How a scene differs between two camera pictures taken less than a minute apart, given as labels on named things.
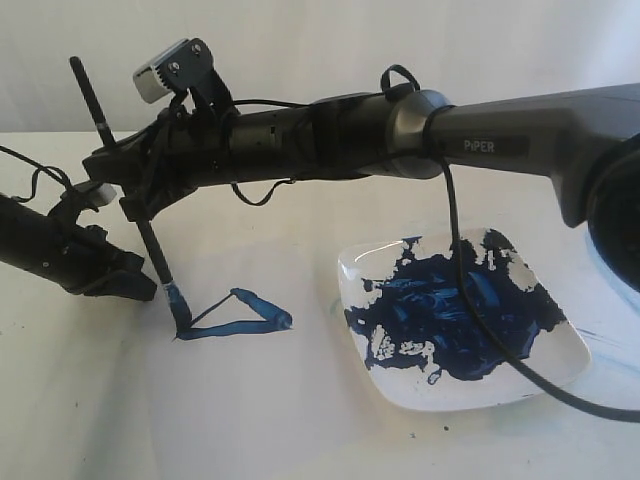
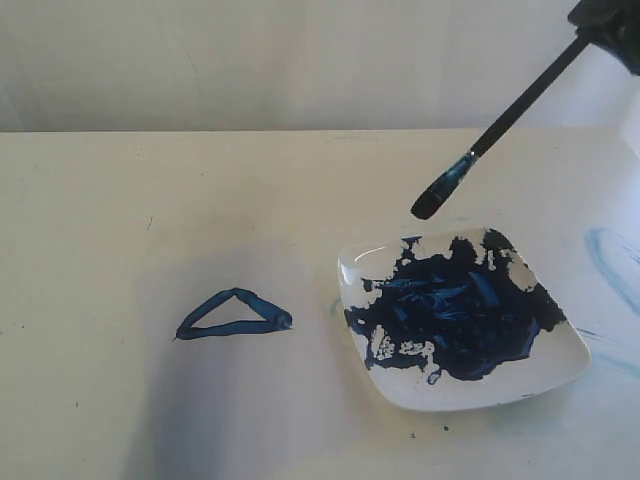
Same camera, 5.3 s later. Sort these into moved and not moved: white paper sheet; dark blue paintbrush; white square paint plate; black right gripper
Moved: black right gripper; dark blue paintbrush
Not moved: white square paint plate; white paper sheet
